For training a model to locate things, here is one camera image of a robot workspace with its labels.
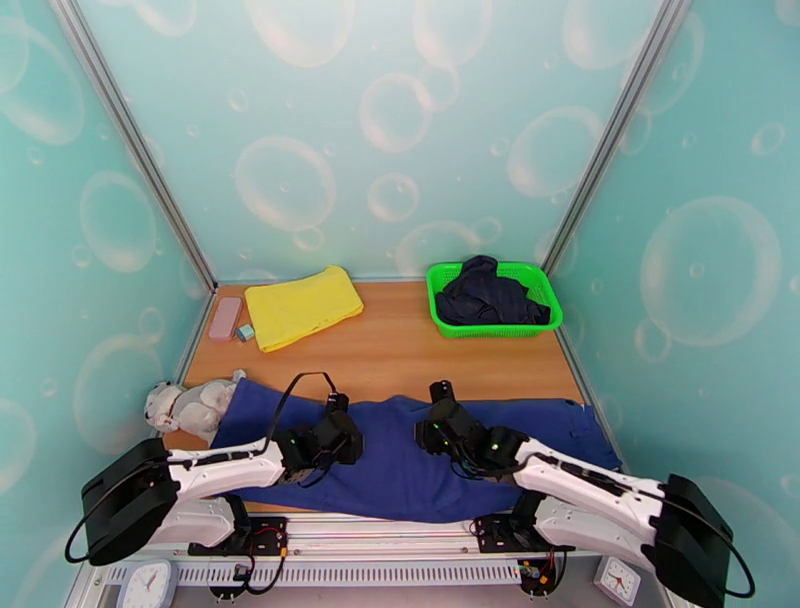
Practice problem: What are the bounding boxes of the blue trousers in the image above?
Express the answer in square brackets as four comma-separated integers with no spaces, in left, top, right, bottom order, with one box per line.
[211,376,623,525]

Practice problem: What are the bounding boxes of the green plastic basket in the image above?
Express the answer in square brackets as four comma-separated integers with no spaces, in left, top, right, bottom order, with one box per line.
[426,262,564,340]

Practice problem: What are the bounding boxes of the dark navy trousers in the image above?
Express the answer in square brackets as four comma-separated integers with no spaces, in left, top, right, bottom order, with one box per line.
[435,254,553,326]

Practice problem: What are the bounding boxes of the grey table edge strip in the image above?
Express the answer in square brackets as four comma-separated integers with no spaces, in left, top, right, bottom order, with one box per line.
[557,324,626,467]

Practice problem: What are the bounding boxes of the grey plush toy dog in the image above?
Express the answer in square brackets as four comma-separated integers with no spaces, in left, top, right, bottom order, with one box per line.
[143,368,247,439]

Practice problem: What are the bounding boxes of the yellow folded cloth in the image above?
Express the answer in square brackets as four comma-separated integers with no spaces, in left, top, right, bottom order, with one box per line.
[243,265,366,353]

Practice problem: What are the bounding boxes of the pink flat case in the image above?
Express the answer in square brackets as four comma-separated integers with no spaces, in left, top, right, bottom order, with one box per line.
[207,296,244,342]

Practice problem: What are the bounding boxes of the white square clock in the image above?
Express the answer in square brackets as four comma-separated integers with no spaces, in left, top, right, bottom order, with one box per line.
[592,554,642,608]

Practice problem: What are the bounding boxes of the white rounded clock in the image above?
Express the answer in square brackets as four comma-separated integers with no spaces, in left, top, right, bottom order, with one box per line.
[116,559,179,608]

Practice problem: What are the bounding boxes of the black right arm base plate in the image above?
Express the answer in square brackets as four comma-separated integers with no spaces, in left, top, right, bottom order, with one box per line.
[472,512,576,554]

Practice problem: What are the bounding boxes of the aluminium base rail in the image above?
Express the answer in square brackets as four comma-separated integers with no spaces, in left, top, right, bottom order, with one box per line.
[87,507,683,558]

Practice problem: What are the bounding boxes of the red black power wires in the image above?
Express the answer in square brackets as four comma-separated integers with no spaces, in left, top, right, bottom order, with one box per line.
[517,540,576,595]
[234,527,290,596]

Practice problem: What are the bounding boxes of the white slotted cable duct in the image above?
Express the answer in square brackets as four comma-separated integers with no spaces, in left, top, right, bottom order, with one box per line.
[102,560,526,588]

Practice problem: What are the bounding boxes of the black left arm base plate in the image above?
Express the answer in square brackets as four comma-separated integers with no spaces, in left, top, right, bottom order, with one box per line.
[188,515,290,558]

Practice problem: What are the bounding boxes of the aluminium frame post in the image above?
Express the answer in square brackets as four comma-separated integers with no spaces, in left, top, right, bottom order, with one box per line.
[49,0,218,292]
[536,0,692,289]

